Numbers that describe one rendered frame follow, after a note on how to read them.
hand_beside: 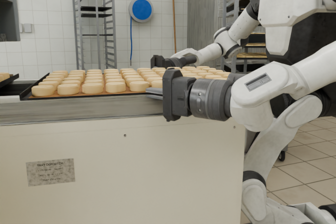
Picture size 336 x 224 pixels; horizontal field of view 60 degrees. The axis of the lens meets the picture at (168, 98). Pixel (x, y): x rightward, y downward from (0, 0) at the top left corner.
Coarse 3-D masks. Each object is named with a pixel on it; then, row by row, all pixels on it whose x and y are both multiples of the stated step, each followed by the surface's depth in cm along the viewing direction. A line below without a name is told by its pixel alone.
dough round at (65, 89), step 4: (64, 84) 72; (68, 84) 72; (72, 84) 72; (76, 84) 71; (60, 88) 69; (64, 88) 68; (68, 88) 69; (72, 88) 69; (76, 88) 70; (60, 92) 69; (64, 92) 69; (68, 92) 69; (72, 92) 69; (76, 92) 70
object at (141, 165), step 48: (0, 144) 68; (48, 144) 71; (96, 144) 74; (144, 144) 77; (192, 144) 80; (240, 144) 84; (0, 192) 70; (48, 192) 73; (96, 192) 76; (144, 192) 79; (192, 192) 83; (240, 192) 87
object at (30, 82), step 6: (36, 78) 98; (6, 84) 94; (12, 84) 94; (18, 84) 94; (24, 84) 95; (30, 84) 95; (0, 90) 93; (6, 90) 94; (12, 90) 94; (18, 90) 95
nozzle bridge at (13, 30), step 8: (0, 0) 99; (8, 0) 100; (0, 8) 104; (8, 8) 105; (16, 8) 109; (0, 16) 105; (8, 16) 105; (16, 16) 108; (0, 24) 105; (8, 24) 106; (16, 24) 108; (0, 32) 106; (8, 32) 106; (16, 32) 107; (0, 40) 100; (8, 40) 107; (16, 40) 108
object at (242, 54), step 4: (244, 52) 278; (248, 52) 278; (252, 52) 278; (256, 52) 277; (264, 52) 277; (236, 56) 240; (240, 56) 228; (244, 56) 229; (248, 56) 228; (252, 56) 229; (256, 56) 228; (260, 56) 229; (264, 56) 228
